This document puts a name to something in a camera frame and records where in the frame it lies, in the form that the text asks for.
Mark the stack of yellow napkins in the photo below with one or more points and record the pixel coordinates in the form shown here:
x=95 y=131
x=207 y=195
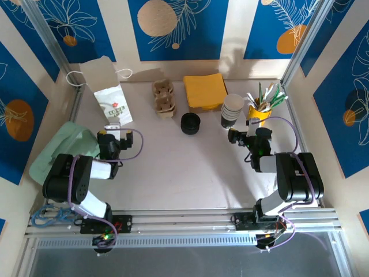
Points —
x=204 y=89

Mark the white paper carry bag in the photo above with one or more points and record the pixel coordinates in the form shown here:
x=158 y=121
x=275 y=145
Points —
x=106 y=86

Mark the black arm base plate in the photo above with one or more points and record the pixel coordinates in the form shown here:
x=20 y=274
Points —
x=245 y=220
x=124 y=223

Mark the stack of cardboard cup carriers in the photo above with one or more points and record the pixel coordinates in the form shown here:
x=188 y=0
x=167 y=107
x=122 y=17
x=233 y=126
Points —
x=164 y=98

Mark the thin green stirrer stick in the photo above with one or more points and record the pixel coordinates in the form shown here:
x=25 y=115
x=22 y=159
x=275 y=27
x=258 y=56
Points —
x=260 y=91

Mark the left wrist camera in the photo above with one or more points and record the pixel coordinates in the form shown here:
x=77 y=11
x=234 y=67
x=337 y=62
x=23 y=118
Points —
x=113 y=127

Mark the stack of paper cups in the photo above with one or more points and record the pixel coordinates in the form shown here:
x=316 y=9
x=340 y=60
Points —
x=232 y=105

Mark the green white wrapped stirrer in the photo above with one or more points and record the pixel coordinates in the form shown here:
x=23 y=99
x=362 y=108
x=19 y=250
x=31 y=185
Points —
x=281 y=98

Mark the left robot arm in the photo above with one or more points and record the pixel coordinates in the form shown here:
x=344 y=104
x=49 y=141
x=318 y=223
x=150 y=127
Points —
x=66 y=179

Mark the stack of black cup lids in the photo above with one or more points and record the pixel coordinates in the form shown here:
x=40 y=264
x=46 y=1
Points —
x=190 y=123

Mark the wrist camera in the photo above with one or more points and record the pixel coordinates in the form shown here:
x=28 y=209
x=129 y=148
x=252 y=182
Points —
x=253 y=121
x=113 y=127

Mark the aluminium frame post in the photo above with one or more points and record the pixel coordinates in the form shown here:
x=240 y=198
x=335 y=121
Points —
x=308 y=34
x=46 y=31

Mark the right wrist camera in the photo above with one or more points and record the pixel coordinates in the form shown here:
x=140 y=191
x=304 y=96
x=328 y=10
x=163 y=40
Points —
x=253 y=121

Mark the green zippered pouch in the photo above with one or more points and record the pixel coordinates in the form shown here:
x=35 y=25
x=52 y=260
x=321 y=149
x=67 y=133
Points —
x=60 y=141

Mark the yellow stirrer holder cup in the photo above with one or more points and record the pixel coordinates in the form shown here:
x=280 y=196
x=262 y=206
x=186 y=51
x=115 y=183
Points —
x=258 y=115

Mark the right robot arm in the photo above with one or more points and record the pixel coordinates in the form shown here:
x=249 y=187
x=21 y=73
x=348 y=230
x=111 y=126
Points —
x=299 y=179

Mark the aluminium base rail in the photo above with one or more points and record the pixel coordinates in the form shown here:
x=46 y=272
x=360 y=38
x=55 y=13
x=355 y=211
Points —
x=184 y=220

